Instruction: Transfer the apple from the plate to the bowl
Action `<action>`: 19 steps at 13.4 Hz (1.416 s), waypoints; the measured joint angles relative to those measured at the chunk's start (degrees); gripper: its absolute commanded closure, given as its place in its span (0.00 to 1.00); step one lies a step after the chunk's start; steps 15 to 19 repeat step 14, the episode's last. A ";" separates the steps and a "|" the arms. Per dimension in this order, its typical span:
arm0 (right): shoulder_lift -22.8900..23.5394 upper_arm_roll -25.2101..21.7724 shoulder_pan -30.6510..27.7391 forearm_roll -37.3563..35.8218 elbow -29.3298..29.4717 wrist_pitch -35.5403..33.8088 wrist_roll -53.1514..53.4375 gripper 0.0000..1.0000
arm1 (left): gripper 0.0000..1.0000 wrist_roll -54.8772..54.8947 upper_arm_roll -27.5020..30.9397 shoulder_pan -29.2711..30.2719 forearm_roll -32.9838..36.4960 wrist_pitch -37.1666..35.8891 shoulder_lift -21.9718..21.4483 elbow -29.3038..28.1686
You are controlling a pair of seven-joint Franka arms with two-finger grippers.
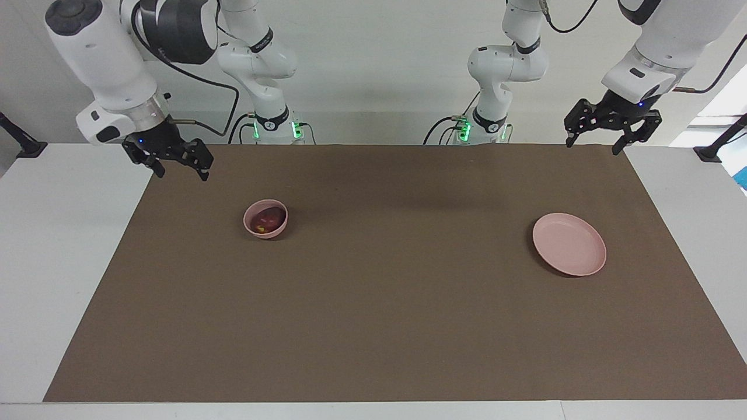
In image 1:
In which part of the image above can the pink plate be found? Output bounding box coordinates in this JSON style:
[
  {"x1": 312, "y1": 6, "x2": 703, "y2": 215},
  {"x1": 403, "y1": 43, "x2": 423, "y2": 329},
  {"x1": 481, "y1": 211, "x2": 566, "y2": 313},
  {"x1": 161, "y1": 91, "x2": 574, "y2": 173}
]
[{"x1": 532, "y1": 212, "x2": 608, "y2": 278}]

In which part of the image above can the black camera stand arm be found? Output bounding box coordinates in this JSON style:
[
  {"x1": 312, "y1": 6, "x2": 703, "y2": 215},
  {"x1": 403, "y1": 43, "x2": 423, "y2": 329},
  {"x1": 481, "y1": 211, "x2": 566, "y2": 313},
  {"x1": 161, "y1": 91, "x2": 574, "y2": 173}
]
[
  {"x1": 693, "y1": 113, "x2": 747, "y2": 163},
  {"x1": 0, "y1": 111, "x2": 48, "y2": 159}
]

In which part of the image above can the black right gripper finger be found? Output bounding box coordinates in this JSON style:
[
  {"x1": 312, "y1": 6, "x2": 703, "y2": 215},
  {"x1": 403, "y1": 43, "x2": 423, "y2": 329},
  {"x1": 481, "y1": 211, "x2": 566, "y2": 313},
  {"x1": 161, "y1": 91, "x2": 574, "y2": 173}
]
[
  {"x1": 121, "y1": 142, "x2": 167, "y2": 179},
  {"x1": 180, "y1": 138, "x2": 215, "y2": 182}
]

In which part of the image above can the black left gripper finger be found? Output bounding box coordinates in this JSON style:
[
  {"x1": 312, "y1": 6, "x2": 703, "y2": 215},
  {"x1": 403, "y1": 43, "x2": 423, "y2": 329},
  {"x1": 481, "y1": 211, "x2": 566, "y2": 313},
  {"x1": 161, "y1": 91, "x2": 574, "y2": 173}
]
[
  {"x1": 563, "y1": 98, "x2": 602, "y2": 147},
  {"x1": 611, "y1": 109, "x2": 664, "y2": 156}
]

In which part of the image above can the black right arm gripper cable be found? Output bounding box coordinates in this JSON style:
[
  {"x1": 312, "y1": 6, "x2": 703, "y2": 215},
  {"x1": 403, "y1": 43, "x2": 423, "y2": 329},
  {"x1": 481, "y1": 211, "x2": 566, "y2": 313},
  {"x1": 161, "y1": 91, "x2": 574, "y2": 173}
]
[{"x1": 131, "y1": 0, "x2": 241, "y2": 138}]

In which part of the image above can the small pink bowl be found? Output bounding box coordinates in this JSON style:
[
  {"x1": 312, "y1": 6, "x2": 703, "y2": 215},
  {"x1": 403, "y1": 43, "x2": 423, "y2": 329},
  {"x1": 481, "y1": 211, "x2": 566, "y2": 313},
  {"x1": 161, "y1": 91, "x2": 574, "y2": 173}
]
[{"x1": 243, "y1": 199, "x2": 289, "y2": 240}]

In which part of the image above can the dark red apple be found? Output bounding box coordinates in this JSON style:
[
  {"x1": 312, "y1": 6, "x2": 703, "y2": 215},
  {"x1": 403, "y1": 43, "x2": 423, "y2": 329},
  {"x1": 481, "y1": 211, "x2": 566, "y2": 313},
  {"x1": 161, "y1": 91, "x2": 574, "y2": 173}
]
[{"x1": 251, "y1": 206, "x2": 286, "y2": 235}]

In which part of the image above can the black left arm gripper cable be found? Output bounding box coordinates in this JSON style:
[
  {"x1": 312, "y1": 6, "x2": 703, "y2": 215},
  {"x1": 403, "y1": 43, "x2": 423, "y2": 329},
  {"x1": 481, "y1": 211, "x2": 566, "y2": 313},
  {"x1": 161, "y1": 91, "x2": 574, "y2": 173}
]
[{"x1": 544, "y1": 0, "x2": 747, "y2": 95}]

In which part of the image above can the black arm gripper cable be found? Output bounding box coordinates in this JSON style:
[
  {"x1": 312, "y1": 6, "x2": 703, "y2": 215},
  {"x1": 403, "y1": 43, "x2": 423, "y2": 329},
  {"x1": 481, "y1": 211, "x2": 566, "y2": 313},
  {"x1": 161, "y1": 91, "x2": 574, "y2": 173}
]
[
  {"x1": 544, "y1": 0, "x2": 747, "y2": 95},
  {"x1": 131, "y1": 0, "x2": 241, "y2": 138}
]

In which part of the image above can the brown table mat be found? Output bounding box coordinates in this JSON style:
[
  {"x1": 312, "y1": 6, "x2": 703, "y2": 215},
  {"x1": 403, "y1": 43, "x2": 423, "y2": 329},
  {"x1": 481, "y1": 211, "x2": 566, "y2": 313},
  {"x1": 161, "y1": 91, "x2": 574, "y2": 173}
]
[{"x1": 43, "y1": 143, "x2": 747, "y2": 403}]

